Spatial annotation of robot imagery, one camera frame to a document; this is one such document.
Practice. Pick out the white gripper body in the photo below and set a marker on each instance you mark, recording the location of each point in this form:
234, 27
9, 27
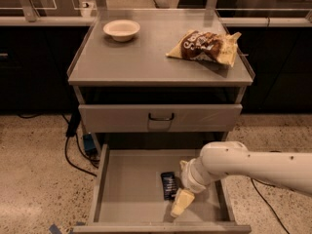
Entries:
188, 177

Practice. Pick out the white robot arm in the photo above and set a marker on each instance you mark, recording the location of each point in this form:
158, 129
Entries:
220, 159

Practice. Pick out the open middle drawer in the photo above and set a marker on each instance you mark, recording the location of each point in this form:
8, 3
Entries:
129, 198

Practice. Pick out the grey drawer cabinet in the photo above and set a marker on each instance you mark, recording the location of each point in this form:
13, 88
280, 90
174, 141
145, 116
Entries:
139, 72

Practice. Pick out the closed top drawer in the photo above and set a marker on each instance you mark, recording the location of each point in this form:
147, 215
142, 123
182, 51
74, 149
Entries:
144, 118

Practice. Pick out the blue power adapter box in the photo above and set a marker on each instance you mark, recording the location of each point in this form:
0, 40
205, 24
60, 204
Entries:
89, 145

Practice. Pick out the yellow brown chip bag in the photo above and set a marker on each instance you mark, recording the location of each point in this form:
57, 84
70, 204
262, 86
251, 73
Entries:
198, 46

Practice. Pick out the white paper bowl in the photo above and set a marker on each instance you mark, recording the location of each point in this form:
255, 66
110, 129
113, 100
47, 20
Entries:
122, 30

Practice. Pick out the black drawer handle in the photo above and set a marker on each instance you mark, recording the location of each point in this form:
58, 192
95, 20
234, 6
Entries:
161, 119

